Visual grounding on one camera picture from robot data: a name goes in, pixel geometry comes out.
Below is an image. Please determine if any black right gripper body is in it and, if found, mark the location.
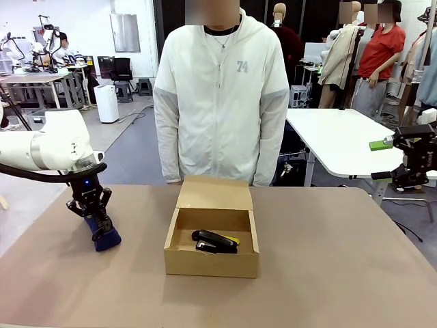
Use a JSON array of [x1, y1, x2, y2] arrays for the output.
[[401, 138, 437, 174]]

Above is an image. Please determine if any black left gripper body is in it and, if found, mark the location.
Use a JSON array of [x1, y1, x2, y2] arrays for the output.
[[70, 173, 113, 215]]

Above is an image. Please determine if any dark blue pouch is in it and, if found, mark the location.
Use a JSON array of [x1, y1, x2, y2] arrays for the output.
[[83, 215, 123, 253]]

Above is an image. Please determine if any black stapler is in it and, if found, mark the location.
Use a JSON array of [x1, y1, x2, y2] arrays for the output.
[[191, 230, 240, 255]]

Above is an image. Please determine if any brown cardboard box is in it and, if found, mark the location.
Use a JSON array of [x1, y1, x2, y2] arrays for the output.
[[163, 175, 260, 279]]

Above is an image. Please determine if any person's right forearm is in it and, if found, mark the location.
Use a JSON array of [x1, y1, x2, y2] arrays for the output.
[[154, 126, 182, 185]]

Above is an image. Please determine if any person's left forearm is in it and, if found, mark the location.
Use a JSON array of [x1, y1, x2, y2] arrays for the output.
[[253, 126, 287, 188]]

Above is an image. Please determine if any white table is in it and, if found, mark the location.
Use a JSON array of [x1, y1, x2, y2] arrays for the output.
[[285, 108, 406, 188]]

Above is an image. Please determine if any figure in red shirt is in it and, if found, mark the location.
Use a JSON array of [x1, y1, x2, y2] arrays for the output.
[[351, 0, 408, 119]]

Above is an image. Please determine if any white air purifier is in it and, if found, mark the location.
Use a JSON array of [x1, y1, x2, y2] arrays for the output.
[[93, 85, 120, 124]]

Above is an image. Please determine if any mannequin in beige coat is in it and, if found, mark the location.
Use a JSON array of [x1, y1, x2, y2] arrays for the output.
[[318, 1, 365, 109]]

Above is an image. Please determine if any grey stool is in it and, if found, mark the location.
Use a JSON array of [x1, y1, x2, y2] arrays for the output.
[[113, 81, 135, 104], [137, 78, 154, 97]]

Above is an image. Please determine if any black tripod leg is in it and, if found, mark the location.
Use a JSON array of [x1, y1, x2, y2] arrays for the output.
[[0, 85, 33, 133]]

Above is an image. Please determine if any grey computer case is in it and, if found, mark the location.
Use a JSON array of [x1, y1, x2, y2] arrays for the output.
[[290, 85, 309, 109]]

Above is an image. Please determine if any grey monitor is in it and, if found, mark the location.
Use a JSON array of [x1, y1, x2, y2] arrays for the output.
[[303, 42, 329, 66]]

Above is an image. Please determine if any black office chair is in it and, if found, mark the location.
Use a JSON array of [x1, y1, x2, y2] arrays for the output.
[[109, 57, 134, 83]]

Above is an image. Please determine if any grey workbench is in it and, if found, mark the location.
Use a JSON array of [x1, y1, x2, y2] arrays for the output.
[[0, 72, 68, 111]]

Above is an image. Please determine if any seated man in white shirt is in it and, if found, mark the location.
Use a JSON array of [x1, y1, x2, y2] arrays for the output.
[[56, 31, 85, 66]]

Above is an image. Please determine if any mannequin in dark red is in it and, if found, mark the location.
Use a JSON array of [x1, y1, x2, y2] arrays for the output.
[[272, 2, 305, 86]]

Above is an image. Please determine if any person in white jacket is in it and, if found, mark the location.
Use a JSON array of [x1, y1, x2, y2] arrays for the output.
[[152, 0, 291, 188]]

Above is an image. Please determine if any black floor cable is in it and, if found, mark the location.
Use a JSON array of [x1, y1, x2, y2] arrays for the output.
[[117, 103, 155, 123], [384, 197, 425, 243]]

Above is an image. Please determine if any silver wall panel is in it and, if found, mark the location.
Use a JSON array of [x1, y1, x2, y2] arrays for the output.
[[109, 13, 141, 53]]

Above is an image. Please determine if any silver cross necklace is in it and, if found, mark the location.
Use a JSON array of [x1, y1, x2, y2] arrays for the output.
[[204, 25, 240, 51]]

